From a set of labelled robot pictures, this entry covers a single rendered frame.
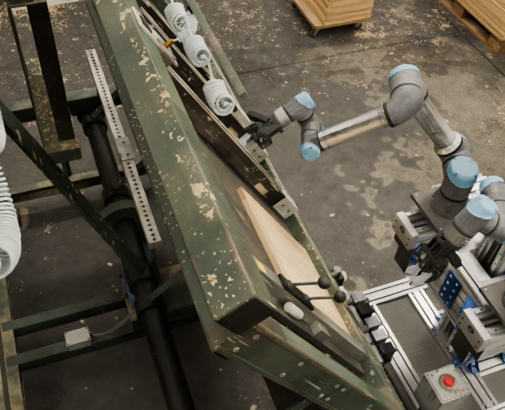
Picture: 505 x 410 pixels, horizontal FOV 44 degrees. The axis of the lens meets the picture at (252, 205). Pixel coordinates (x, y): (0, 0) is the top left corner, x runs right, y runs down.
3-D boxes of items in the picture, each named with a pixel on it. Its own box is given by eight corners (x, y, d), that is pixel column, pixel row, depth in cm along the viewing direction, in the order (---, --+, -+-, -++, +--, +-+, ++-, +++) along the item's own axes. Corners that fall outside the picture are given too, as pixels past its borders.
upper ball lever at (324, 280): (288, 294, 176) (333, 290, 170) (282, 289, 174) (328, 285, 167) (289, 281, 178) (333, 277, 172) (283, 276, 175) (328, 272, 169)
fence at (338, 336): (359, 362, 228) (368, 356, 227) (232, 267, 155) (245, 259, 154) (352, 350, 231) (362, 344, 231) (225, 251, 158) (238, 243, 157)
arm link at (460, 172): (441, 199, 249) (451, 175, 239) (437, 175, 258) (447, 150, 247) (472, 202, 249) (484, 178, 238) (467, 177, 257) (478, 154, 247)
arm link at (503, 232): (521, 209, 185) (493, 194, 181) (529, 238, 177) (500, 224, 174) (501, 223, 190) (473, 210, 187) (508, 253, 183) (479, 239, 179)
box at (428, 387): (456, 414, 231) (472, 392, 217) (428, 425, 228) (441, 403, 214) (439, 385, 238) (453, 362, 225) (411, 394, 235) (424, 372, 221)
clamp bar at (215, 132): (286, 222, 269) (333, 191, 265) (111, 46, 177) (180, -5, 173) (277, 205, 275) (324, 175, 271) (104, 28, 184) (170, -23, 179)
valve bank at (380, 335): (398, 381, 258) (412, 352, 240) (367, 391, 254) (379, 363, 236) (344, 284, 288) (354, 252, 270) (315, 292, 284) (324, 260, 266)
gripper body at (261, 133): (252, 141, 242) (278, 123, 240) (245, 127, 247) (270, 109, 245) (261, 151, 248) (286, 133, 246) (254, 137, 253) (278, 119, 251)
